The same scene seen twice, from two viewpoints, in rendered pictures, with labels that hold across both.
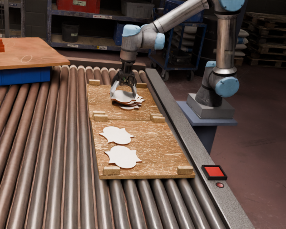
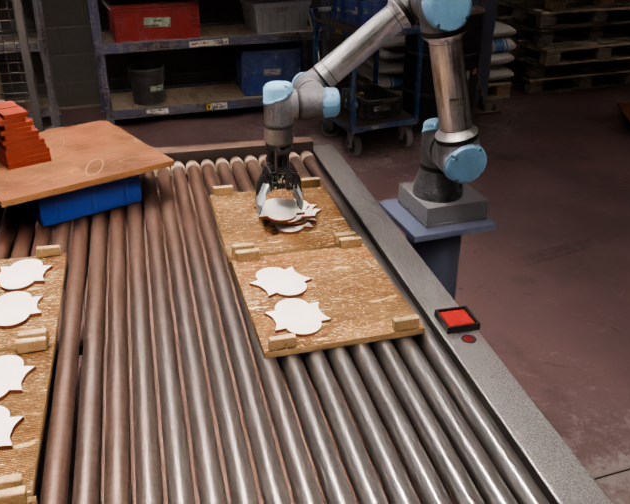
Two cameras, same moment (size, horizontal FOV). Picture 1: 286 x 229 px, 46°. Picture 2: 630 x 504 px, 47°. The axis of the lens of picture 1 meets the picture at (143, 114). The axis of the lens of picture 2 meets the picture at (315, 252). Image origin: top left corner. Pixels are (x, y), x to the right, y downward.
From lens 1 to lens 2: 0.33 m
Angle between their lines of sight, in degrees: 2
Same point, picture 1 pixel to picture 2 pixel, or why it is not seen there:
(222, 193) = (474, 352)
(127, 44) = (274, 118)
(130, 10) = (262, 20)
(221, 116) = (464, 216)
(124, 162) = (301, 325)
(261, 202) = (573, 366)
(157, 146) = (353, 289)
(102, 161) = (265, 328)
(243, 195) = (537, 357)
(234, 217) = (496, 386)
